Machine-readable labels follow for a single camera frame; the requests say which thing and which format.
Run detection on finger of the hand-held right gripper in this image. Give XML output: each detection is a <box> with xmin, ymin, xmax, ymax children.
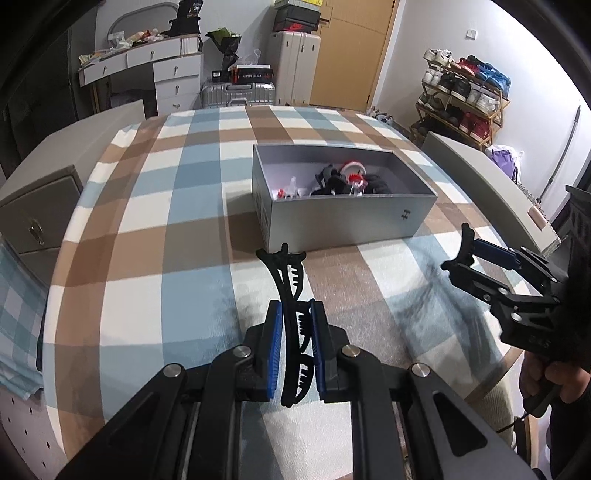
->
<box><xmin>455</xmin><ymin>223</ymin><xmax>525</xmax><ymax>274</ymax></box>
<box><xmin>441</xmin><ymin>259</ymin><xmax>509</xmax><ymax>315</ymax></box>

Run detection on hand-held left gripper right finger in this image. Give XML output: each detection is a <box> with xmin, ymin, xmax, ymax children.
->
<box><xmin>309</xmin><ymin>299</ymin><xmax>539</xmax><ymax>480</ymax></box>

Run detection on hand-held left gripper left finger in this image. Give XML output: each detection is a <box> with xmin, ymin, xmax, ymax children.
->
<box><xmin>55</xmin><ymin>300</ymin><xmax>283</xmax><ymax>480</ymax></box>

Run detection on long black banana hair clip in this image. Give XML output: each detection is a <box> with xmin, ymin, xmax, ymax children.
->
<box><xmin>255</xmin><ymin>244</ymin><xmax>319</xmax><ymax>408</ymax></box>

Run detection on grey cardboard box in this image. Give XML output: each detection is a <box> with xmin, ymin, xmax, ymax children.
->
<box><xmin>252</xmin><ymin>144</ymin><xmax>438</xmax><ymax>252</ymax></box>

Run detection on person's right hand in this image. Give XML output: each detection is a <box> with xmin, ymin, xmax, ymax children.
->
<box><xmin>518</xmin><ymin>356</ymin><xmax>591</xmax><ymax>416</ymax></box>

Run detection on grey padded bed board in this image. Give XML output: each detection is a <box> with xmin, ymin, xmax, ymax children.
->
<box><xmin>422</xmin><ymin>131</ymin><xmax>561</xmax><ymax>257</ymax></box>

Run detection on purple bag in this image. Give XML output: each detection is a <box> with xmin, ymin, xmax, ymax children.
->
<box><xmin>489</xmin><ymin>145</ymin><xmax>521</xmax><ymax>179</ymax></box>

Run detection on long dark stick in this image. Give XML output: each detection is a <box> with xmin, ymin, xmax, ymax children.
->
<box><xmin>542</xmin><ymin>105</ymin><xmax>581</xmax><ymax>195</ymax></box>

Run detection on wooden shoe rack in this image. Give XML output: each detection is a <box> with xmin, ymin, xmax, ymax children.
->
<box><xmin>410</xmin><ymin>48</ymin><xmax>511</xmax><ymax>151</ymax></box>

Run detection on rows of shoes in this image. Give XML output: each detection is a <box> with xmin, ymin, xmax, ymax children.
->
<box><xmin>418</xmin><ymin>50</ymin><xmax>511</xmax><ymax>139</ymax></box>

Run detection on plaid tablecloth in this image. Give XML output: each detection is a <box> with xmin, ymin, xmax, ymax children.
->
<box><xmin>41</xmin><ymin>105</ymin><xmax>555</xmax><ymax>480</ymax></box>

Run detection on wooden door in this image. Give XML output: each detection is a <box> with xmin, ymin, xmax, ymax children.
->
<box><xmin>309</xmin><ymin>0</ymin><xmax>400</xmax><ymax>112</ymax></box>

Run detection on blue plaid cloth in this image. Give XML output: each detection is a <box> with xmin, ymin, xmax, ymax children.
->
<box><xmin>0</xmin><ymin>240</ymin><xmax>47</xmax><ymax>400</ymax></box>

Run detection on silver suitcase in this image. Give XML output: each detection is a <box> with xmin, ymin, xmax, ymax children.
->
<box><xmin>201</xmin><ymin>80</ymin><xmax>277</xmax><ymax>110</ymax></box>

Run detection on white pegboard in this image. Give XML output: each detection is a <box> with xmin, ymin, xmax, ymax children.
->
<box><xmin>0</xmin><ymin>383</ymin><xmax>70</xmax><ymax>480</ymax></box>

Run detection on grey cabinet with latch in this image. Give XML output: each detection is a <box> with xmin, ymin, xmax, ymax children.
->
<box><xmin>0</xmin><ymin>166</ymin><xmax>84</xmax><ymax>254</ymax></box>

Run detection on white suitcase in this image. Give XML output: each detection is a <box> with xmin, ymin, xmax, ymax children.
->
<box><xmin>270</xmin><ymin>31</ymin><xmax>321</xmax><ymax>107</ymax></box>

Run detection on black flat box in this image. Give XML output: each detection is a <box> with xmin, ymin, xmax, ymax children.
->
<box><xmin>211</xmin><ymin>65</ymin><xmax>274</xmax><ymax>85</ymax></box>

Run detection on grey bedside cabinet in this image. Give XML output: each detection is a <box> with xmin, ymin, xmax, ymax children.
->
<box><xmin>0</xmin><ymin>99</ymin><xmax>146</xmax><ymax>199</ymax></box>

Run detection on white dresser desk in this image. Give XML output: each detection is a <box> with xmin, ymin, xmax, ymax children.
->
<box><xmin>78</xmin><ymin>34</ymin><xmax>204</xmax><ymax>116</ymax></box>

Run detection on stack of shoe boxes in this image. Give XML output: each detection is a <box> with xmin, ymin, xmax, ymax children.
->
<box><xmin>272</xmin><ymin>0</ymin><xmax>324</xmax><ymax>33</ymax></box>

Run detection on dark wrapped bouquet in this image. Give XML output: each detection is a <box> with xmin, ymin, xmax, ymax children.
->
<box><xmin>205</xmin><ymin>28</ymin><xmax>243</xmax><ymax>72</ymax></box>

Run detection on clutter on dresser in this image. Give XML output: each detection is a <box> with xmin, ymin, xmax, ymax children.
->
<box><xmin>81</xmin><ymin>28</ymin><xmax>167</xmax><ymax>63</ymax></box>

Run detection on black bag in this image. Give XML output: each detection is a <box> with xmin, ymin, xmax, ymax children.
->
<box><xmin>168</xmin><ymin>0</ymin><xmax>204</xmax><ymax>38</ymax></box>

